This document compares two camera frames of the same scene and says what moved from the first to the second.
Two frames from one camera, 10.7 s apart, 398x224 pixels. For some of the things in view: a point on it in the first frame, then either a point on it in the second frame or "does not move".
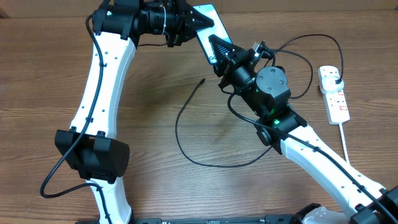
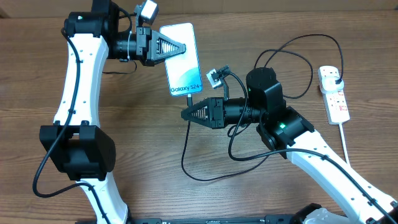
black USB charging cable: (196, 86) -> (277, 49)
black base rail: (268, 219) does not move
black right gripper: (230, 52) -> (214, 114)
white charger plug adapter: (328, 83) does not move
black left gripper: (185, 23) -> (148, 46)
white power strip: (335, 102) does not move
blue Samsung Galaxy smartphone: (218, 29) -> (183, 71)
